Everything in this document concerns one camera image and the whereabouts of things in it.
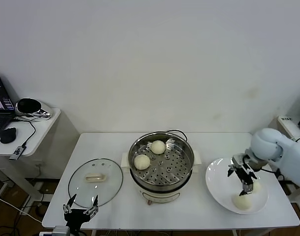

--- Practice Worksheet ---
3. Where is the white floor cable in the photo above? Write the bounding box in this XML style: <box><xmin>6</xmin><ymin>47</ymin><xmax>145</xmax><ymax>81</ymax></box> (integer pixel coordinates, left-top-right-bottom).
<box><xmin>0</xmin><ymin>193</ymin><xmax>42</xmax><ymax>224</ymax></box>

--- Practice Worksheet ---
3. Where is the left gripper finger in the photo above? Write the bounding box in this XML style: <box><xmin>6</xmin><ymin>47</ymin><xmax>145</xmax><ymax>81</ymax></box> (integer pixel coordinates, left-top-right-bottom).
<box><xmin>83</xmin><ymin>195</ymin><xmax>99</xmax><ymax>218</ymax></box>
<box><xmin>62</xmin><ymin>194</ymin><xmax>77</xmax><ymax>213</ymax></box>

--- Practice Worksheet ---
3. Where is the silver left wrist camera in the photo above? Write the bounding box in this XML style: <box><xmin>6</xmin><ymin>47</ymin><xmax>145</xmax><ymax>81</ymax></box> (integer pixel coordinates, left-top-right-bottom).
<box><xmin>39</xmin><ymin>225</ymin><xmax>71</xmax><ymax>236</ymax></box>

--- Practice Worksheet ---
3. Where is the black computer mouse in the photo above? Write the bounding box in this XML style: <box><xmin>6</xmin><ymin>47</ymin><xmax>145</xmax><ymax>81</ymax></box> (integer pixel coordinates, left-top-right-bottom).
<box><xmin>0</xmin><ymin>126</ymin><xmax>17</xmax><ymax>144</ymax></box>

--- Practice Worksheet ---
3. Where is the black power adapter cable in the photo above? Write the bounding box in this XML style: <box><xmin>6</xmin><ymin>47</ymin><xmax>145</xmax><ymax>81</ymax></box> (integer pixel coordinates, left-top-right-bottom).
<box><xmin>275</xmin><ymin>136</ymin><xmax>300</xmax><ymax>184</ymax></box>

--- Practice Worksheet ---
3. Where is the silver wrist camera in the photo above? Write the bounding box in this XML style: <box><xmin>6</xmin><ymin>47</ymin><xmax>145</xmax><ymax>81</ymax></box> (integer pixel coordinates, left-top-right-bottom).
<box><xmin>232</xmin><ymin>153</ymin><xmax>250</xmax><ymax>165</ymax></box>
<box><xmin>39</xmin><ymin>225</ymin><xmax>71</xmax><ymax>236</ymax></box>

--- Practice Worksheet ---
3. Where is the black cooker power cable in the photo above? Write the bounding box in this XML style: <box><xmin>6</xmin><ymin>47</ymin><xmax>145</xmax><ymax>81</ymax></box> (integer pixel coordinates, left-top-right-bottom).
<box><xmin>166</xmin><ymin>129</ymin><xmax>189</xmax><ymax>143</ymax></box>

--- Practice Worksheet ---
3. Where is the dark round floor object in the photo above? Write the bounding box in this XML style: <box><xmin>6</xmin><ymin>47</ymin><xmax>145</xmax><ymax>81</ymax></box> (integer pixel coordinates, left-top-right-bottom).
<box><xmin>34</xmin><ymin>205</ymin><xmax>47</xmax><ymax>216</ymax></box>

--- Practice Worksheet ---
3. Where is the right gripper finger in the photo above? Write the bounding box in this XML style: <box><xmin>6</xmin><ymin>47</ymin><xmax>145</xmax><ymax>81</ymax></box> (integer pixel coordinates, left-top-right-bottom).
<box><xmin>227</xmin><ymin>164</ymin><xmax>238</xmax><ymax>177</ymax></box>
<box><xmin>239</xmin><ymin>180</ymin><xmax>254</xmax><ymax>197</ymax></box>

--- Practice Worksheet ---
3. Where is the cream electric cooker base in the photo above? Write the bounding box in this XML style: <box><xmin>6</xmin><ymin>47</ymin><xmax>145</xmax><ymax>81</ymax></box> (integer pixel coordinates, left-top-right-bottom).
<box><xmin>121</xmin><ymin>159</ymin><xmax>202</xmax><ymax>205</ymax></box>

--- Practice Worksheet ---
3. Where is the white round plate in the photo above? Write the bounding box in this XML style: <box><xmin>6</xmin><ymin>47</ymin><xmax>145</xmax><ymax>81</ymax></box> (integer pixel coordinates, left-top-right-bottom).
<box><xmin>205</xmin><ymin>157</ymin><xmax>269</xmax><ymax>215</ymax></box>

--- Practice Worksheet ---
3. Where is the black usb hub cable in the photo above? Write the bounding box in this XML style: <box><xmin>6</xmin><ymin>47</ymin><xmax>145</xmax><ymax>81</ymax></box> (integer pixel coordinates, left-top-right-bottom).
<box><xmin>13</xmin><ymin>118</ymin><xmax>37</xmax><ymax>148</ymax></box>

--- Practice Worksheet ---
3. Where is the small grey usb hub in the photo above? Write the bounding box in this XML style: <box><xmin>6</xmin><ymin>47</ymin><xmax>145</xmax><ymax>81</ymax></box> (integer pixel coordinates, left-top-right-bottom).
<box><xmin>8</xmin><ymin>145</ymin><xmax>27</xmax><ymax>161</ymax></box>

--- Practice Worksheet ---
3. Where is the stainless steel steamer basket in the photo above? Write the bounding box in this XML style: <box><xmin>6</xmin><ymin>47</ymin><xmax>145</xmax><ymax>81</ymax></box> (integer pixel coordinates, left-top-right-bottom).
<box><xmin>120</xmin><ymin>132</ymin><xmax>203</xmax><ymax>192</ymax></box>

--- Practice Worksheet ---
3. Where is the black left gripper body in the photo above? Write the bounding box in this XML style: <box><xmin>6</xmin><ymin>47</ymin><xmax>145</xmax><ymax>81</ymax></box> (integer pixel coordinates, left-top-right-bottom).
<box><xmin>63</xmin><ymin>208</ymin><xmax>91</xmax><ymax>232</ymax></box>

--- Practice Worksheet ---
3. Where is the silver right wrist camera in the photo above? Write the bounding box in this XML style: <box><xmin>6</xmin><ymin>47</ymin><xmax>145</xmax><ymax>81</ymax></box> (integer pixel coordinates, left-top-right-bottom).
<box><xmin>232</xmin><ymin>153</ymin><xmax>250</xmax><ymax>165</ymax></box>

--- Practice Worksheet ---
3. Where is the round glass pot lid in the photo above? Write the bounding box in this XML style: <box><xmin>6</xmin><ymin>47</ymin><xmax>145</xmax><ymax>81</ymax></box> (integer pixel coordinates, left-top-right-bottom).
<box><xmin>67</xmin><ymin>158</ymin><xmax>123</xmax><ymax>208</ymax></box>

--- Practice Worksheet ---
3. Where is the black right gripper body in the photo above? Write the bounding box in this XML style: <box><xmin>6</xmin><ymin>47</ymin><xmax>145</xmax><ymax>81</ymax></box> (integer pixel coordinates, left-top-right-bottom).
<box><xmin>235</xmin><ymin>163</ymin><xmax>255</xmax><ymax>184</ymax></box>

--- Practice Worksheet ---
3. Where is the white side table with laptop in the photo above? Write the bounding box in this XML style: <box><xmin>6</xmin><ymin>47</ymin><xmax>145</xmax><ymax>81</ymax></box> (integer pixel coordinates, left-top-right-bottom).
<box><xmin>0</xmin><ymin>107</ymin><xmax>81</xmax><ymax>205</ymax></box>

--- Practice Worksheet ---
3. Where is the black open laptop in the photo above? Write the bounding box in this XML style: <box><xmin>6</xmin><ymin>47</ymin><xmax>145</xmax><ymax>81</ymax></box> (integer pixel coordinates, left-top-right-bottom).
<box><xmin>0</xmin><ymin>72</ymin><xmax>17</xmax><ymax>143</ymax></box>

